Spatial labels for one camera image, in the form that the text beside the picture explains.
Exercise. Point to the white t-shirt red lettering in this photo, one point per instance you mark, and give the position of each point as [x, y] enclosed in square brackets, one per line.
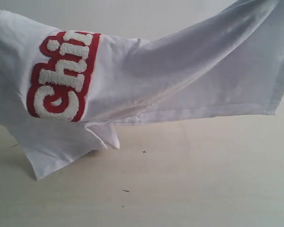
[62, 92]

